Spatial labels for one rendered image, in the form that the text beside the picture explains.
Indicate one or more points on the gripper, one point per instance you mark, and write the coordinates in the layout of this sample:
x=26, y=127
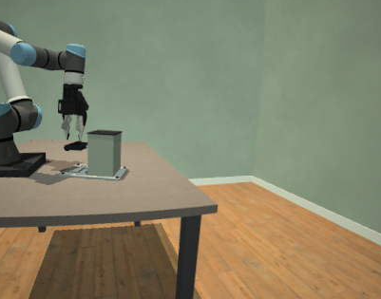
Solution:
x=71, y=107

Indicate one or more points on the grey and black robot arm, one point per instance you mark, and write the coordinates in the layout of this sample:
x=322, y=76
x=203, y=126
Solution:
x=18, y=113

